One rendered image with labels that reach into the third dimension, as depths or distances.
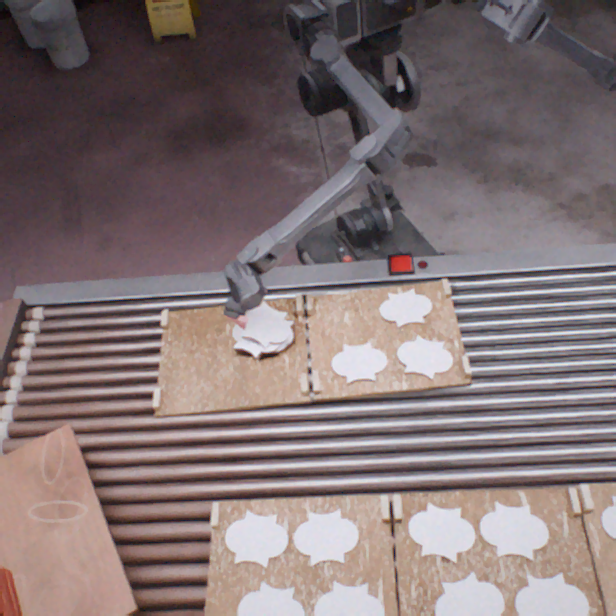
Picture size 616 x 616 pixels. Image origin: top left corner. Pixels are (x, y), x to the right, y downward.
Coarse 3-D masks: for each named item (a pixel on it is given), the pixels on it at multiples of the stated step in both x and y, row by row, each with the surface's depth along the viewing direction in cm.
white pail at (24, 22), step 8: (8, 0) 467; (16, 0) 465; (24, 0) 467; (32, 0) 469; (40, 0) 474; (8, 8) 475; (16, 8) 471; (24, 8) 471; (16, 16) 477; (24, 16) 475; (24, 24) 480; (32, 24) 480; (24, 32) 487; (32, 32) 485; (32, 40) 490; (40, 40) 490; (40, 48) 495
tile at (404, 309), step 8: (392, 296) 194; (400, 296) 194; (408, 296) 194; (416, 296) 194; (424, 296) 193; (384, 304) 193; (392, 304) 193; (400, 304) 192; (408, 304) 192; (416, 304) 192; (424, 304) 191; (384, 312) 191; (392, 312) 191; (400, 312) 191; (408, 312) 190; (416, 312) 190; (424, 312) 190; (392, 320) 189; (400, 320) 189; (408, 320) 188; (416, 320) 188
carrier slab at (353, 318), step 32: (384, 288) 198; (416, 288) 197; (320, 320) 193; (352, 320) 192; (384, 320) 191; (448, 320) 188; (320, 352) 186; (384, 352) 184; (320, 384) 180; (352, 384) 179; (384, 384) 178; (416, 384) 177; (448, 384) 176
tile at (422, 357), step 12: (408, 348) 183; (420, 348) 182; (432, 348) 182; (408, 360) 180; (420, 360) 180; (432, 360) 179; (444, 360) 179; (408, 372) 178; (420, 372) 178; (432, 372) 177; (444, 372) 177
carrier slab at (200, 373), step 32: (192, 320) 198; (224, 320) 197; (288, 320) 194; (192, 352) 190; (224, 352) 189; (288, 352) 187; (160, 384) 185; (192, 384) 184; (224, 384) 183; (256, 384) 182; (288, 384) 181; (160, 416) 179
